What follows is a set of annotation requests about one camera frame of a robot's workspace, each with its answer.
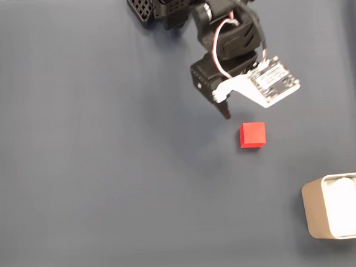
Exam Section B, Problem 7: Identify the red cube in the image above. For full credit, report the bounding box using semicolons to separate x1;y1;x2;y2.
238;121;267;150

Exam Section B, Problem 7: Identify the beige metal box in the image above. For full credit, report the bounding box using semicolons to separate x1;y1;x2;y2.
300;172;356;242

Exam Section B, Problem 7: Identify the grey table mat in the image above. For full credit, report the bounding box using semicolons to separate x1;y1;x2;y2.
0;0;356;267

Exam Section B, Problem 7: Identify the white crumpled tissue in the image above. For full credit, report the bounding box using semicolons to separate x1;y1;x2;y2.
322;175;356;239

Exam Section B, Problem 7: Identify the red white servo cable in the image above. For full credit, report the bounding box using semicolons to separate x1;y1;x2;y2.
211;16;243;81

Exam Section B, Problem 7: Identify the camera board on white mount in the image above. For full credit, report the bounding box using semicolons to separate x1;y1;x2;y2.
210;54;303;112

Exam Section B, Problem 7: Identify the black camera cable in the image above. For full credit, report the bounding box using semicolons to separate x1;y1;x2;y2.
208;0;269;63

